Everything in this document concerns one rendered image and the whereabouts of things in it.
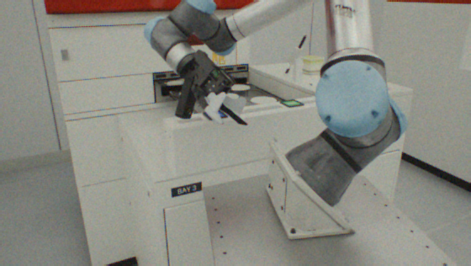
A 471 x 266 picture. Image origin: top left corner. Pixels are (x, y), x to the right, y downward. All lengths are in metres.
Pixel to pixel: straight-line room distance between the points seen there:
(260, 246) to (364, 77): 0.38
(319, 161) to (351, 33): 0.25
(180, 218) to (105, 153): 0.64
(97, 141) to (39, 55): 1.51
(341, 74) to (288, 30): 2.97
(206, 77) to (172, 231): 0.47
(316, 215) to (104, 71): 1.04
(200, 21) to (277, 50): 2.63
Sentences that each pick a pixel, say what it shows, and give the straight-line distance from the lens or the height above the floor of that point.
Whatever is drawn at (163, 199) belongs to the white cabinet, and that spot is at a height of 0.76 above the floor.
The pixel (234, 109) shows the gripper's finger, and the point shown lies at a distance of 0.91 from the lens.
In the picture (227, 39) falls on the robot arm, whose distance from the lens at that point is 1.01.
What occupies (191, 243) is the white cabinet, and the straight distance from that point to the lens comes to 1.13.
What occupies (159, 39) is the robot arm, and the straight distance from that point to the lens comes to 0.93.
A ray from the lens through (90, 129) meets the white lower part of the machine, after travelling 1.56.
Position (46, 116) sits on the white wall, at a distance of 3.09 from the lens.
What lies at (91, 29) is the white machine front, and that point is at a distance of 1.48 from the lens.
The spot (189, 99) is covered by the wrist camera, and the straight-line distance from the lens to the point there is 0.89.
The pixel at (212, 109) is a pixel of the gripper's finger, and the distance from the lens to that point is 0.79.
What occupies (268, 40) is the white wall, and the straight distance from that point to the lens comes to 3.47.
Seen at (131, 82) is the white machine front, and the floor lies 0.95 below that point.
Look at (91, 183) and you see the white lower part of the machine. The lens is 1.65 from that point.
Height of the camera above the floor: 1.29
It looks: 22 degrees down
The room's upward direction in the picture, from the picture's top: straight up
